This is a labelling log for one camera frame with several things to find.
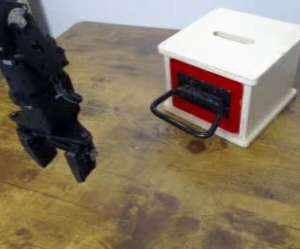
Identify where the black cable loop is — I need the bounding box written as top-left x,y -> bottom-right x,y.
50,74 -> 84,105

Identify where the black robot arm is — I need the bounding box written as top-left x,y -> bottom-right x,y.
0,0 -> 97,182

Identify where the red drawer front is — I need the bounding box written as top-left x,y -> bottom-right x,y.
171,58 -> 244,133

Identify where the white wooden box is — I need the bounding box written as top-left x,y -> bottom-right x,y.
150,8 -> 300,147

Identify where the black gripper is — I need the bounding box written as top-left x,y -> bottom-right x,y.
10,91 -> 98,183

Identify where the black metal drawer handle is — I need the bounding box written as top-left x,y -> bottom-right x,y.
149,72 -> 233,140

